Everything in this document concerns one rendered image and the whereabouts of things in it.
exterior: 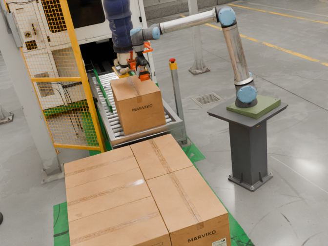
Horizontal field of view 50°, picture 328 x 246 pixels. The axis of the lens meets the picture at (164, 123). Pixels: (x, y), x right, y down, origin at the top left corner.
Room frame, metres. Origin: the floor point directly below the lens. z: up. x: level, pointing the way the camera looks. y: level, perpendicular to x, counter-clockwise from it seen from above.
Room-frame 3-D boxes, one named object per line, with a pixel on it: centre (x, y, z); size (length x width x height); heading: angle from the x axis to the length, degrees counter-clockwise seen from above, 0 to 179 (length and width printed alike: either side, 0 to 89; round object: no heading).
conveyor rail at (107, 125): (3.95, 0.74, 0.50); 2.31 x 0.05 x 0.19; 13
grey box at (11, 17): (3.40, 1.22, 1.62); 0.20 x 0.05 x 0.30; 13
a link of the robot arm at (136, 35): (2.70, 0.09, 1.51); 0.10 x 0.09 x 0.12; 80
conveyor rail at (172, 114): (4.09, 0.10, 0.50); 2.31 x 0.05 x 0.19; 13
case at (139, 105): (3.20, 0.23, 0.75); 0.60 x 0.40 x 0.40; 11
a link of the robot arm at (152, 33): (2.69, -0.02, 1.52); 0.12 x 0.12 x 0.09; 80
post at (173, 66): (3.55, -0.20, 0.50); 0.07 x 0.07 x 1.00; 13
